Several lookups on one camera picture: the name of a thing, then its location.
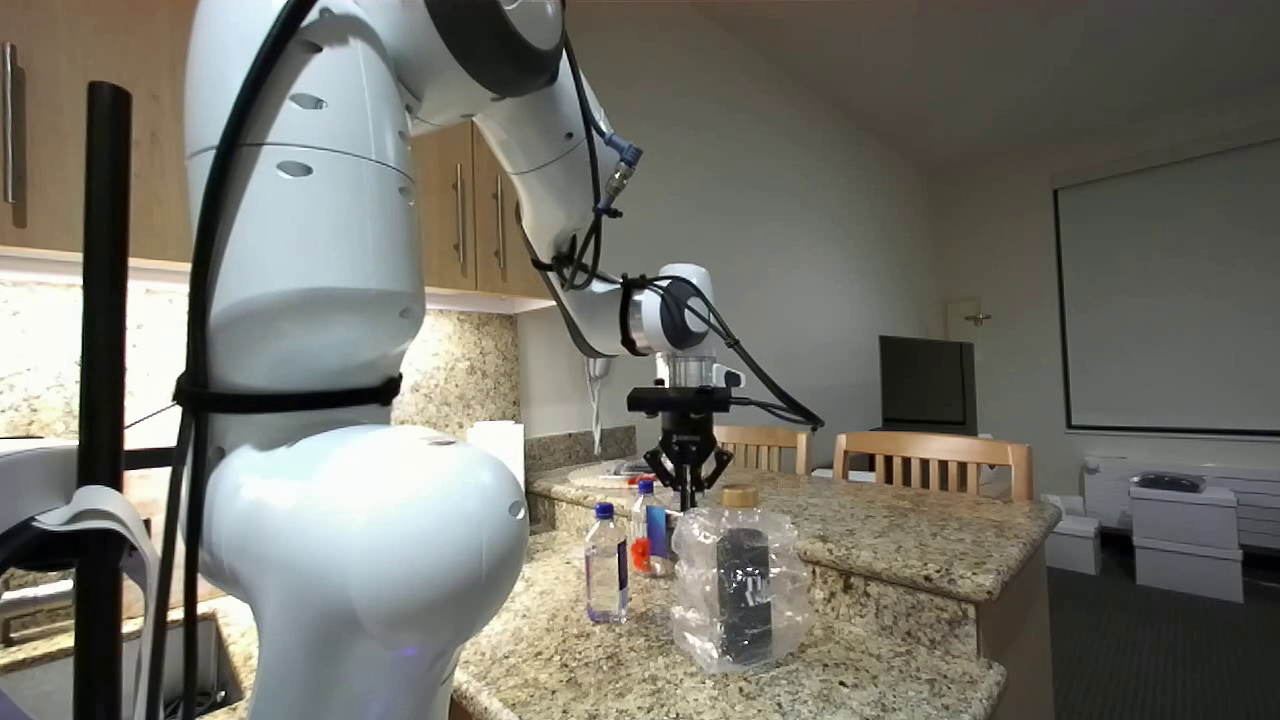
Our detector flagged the black bottle with wooden cap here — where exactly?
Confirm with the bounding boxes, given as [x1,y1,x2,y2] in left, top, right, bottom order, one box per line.
[717,483,773,664]

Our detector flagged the clear plastic bag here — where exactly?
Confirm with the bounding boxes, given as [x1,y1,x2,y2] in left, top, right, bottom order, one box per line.
[668,510,807,674]

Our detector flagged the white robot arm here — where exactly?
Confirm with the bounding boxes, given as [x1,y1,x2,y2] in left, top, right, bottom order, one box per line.
[176,0,727,720]

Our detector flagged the white printer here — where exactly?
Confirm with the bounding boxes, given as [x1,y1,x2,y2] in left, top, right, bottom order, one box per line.
[1046,450,1280,608]

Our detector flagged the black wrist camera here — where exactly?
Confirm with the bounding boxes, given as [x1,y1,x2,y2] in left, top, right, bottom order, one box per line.
[628,389,731,418]

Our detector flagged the white projector screen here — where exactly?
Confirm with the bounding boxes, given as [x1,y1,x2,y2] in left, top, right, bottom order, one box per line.
[1052,140,1280,438]

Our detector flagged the black vertical pole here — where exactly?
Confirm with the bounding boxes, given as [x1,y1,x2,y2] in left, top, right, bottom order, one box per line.
[73,80,132,720]

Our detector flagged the fiji water bottle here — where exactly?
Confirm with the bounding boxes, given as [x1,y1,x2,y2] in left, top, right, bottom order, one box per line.
[585,505,628,623]
[634,482,676,582]

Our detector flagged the right Fiji water bottle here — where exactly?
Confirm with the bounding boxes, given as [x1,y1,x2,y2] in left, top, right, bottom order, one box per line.
[634,482,676,582]

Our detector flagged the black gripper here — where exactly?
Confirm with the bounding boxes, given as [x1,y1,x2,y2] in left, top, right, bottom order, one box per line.
[643,414,731,511]

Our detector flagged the black cable bundle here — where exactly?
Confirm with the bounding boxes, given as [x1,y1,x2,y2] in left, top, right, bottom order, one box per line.
[518,26,829,431]

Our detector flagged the wooden chair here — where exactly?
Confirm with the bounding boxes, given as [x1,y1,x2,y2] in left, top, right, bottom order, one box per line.
[831,431,1035,502]
[717,423,811,477]

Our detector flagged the black television screen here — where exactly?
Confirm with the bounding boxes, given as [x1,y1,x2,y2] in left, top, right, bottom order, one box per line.
[879,335,977,431]

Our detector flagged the left Fiji water bottle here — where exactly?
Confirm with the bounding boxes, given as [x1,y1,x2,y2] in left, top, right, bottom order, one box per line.
[585,505,628,623]

